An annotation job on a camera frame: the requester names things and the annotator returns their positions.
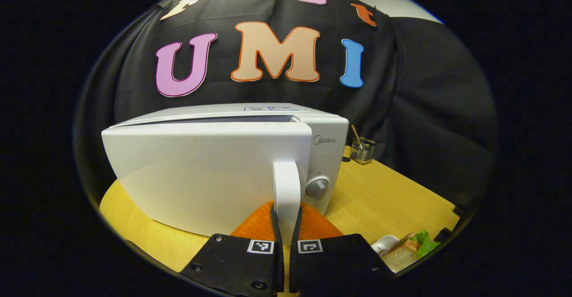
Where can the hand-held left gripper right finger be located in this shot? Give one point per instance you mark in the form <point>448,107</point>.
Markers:
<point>295,265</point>

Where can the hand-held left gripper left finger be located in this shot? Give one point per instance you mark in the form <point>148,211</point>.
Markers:
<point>278,265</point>

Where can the lettuce bread sandwich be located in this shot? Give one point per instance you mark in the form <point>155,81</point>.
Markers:
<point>402,254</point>

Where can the white microwave oven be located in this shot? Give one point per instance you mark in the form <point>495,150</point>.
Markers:
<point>201,172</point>

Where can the white rectangular tray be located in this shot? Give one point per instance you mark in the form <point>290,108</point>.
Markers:
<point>383,243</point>

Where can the clear glass cup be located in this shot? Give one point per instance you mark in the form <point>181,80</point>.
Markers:
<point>363,152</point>

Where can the thin wooden stick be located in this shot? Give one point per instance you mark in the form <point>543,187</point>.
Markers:
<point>355,134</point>

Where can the small black table clamp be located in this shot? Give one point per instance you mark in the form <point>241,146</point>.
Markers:
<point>443,235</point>
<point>459,210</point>

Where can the black backdrop cloth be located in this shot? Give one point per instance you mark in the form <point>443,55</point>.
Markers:
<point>438,109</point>

